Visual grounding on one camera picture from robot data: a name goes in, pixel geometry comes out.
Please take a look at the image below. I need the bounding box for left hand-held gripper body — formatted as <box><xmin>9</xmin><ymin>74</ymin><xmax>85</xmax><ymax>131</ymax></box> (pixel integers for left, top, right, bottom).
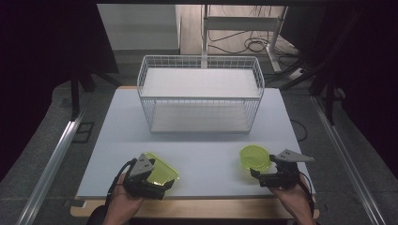
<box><xmin>122</xmin><ymin>153</ymin><xmax>167</xmax><ymax>201</ymax></box>

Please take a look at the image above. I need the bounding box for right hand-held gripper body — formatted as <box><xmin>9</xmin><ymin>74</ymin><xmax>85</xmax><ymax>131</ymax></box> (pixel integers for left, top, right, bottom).
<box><xmin>258</xmin><ymin>149</ymin><xmax>315</xmax><ymax>189</ymax></box>

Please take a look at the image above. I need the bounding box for green rectangular plastic container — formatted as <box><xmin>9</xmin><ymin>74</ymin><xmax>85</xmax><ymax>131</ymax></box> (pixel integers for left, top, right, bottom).
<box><xmin>144</xmin><ymin>152</ymin><xmax>180</xmax><ymax>188</ymax></box>

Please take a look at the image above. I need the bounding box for green round plastic bowl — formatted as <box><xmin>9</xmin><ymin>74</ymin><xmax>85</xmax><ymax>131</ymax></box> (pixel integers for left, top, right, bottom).
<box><xmin>239</xmin><ymin>143</ymin><xmax>272</xmax><ymax>173</ymax></box>

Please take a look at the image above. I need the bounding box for white wire shelf rack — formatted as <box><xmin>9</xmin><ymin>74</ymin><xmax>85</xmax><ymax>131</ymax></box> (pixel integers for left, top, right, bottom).
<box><xmin>136</xmin><ymin>54</ymin><xmax>266</xmax><ymax>135</ymax></box>

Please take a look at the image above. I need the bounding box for person's right hand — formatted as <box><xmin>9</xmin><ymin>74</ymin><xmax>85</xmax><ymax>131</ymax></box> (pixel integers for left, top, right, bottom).
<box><xmin>269</xmin><ymin>173</ymin><xmax>314</xmax><ymax>215</ymax></box>

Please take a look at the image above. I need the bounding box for person's left hand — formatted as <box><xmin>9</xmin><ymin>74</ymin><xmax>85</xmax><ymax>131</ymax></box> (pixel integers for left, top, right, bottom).
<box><xmin>109</xmin><ymin>172</ymin><xmax>146</xmax><ymax>218</ymax></box>

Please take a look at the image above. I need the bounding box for black metal stand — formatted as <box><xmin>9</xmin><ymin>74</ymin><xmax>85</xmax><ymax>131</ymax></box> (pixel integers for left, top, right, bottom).
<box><xmin>266</xmin><ymin>8</ymin><xmax>365</xmax><ymax>127</ymax></box>
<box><xmin>69</xmin><ymin>64</ymin><xmax>122</xmax><ymax>122</ymax></box>

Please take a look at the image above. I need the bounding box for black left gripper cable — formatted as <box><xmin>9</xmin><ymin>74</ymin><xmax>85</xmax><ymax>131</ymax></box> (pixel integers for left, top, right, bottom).
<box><xmin>104</xmin><ymin>157</ymin><xmax>139</xmax><ymax>210</ymax></box>

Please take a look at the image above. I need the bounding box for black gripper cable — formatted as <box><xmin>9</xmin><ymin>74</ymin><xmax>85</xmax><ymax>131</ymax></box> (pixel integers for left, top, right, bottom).
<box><xmin>297</xmin><ymin>171</ymin><xmax>315</xmax><ymax>218</ymax></box>
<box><xmin>104</xmin><ymin>157</ymin><xmax>139</xmax><ymax>210</ymax></box>

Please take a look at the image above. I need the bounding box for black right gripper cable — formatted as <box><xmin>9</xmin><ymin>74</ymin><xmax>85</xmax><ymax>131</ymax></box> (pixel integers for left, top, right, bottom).
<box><xmin>297</xmin><ymin>171</ymin><xmax>315</xmax><ymax>218</ymax></box>

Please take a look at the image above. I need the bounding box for thin black floor cable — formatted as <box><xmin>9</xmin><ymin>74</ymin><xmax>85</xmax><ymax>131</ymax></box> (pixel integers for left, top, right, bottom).
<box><xmin>290</xmin><ymin>119</ymin><xmax>309</xmax><ymax>143</ymax></box>

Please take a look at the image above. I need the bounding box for aluminium rail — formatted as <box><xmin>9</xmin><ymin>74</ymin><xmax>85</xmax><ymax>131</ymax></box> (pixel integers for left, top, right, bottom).
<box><xmin>16</xmin><ymin>102</ymin><xmax>88</xmax><ymax>225</ymax></box>
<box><xmin>310</xmin><ymin>94</ymin><xmax>389</xmax><ymax>225</ymax></box>

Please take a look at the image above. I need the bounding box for black floor cables bundle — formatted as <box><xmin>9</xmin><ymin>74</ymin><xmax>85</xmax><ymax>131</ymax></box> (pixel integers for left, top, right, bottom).
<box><xmin>207</xmin><ymin>5</ymin><xmax>299</xmax><ymax>58</ymax></box>

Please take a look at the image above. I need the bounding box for white metal desk frame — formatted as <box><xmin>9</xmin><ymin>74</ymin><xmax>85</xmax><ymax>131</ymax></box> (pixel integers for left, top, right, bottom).
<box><xmin>201</xmin><ymin>4</ymin><xmax>289</xmax><ymax>74</ymax></box>

